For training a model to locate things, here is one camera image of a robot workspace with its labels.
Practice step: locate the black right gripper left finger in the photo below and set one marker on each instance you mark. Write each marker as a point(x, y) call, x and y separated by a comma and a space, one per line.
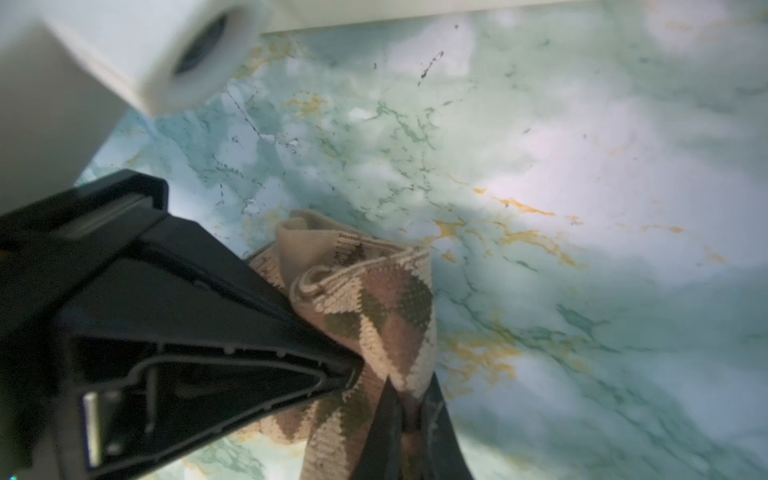
point(381, 455)

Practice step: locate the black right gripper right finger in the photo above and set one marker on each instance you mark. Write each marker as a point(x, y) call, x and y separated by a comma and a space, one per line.
point(442, 456)

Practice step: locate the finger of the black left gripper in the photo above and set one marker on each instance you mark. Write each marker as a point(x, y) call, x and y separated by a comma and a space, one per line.
point(131, 337)

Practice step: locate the beige argyle sock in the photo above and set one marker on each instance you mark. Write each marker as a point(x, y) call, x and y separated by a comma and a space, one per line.
point(373, 297)

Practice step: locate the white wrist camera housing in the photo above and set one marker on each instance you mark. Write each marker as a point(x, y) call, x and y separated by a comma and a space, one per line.
point(70, 69)

